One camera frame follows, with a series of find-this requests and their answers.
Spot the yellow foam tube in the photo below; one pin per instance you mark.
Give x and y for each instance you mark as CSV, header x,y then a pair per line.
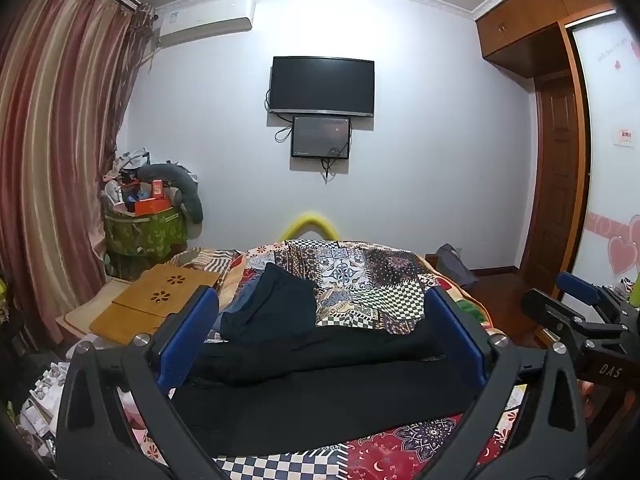
x,y
310,222

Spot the small black monitor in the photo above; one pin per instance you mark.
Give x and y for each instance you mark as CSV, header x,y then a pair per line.
x,y
321,136

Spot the black wall television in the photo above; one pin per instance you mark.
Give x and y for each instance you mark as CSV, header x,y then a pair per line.
x,y
322,85

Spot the grey bag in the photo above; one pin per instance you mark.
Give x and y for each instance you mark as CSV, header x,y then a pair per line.
x,y
455,265

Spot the pile of white packets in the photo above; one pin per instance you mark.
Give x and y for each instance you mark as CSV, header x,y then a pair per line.
x,y
45,400

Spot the white air conditioner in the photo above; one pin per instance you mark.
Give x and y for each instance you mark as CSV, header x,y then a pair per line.
x,y
205,22

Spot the black pants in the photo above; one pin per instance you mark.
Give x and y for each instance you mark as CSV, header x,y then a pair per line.
x,y
320,395

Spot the orange box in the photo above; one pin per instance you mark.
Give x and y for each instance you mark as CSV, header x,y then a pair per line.
x,y
152,205

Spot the white heart-print sliding door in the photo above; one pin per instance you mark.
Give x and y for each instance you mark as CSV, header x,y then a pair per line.
x,y
610,150

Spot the patchwork printed blanket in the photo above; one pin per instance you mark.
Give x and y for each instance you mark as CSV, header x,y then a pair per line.
x,y
370,280

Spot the wooden lap desk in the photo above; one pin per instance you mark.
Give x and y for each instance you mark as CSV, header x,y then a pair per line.
x,y
150,300

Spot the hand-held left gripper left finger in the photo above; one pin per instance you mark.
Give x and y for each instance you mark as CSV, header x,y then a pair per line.
x,y
187,340

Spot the blue jeans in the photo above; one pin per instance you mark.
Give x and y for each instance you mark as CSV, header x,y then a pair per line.
x,y
235,305

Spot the dark blue folded garment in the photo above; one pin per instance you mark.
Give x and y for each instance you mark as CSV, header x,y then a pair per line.
x,y
275,305

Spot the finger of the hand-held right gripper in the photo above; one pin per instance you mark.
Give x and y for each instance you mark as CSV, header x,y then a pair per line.
x,y
580,287
550,310

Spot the green bottle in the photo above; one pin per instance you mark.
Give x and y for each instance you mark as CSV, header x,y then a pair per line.
x,y
636,290

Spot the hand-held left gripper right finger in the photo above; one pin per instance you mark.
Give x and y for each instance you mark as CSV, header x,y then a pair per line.
x,y
457,335

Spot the wooden overhead cabinet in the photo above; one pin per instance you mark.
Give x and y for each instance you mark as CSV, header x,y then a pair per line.
x,y
530,25

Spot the striped curtain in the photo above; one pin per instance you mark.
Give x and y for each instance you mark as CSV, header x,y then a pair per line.
x,y
50,160

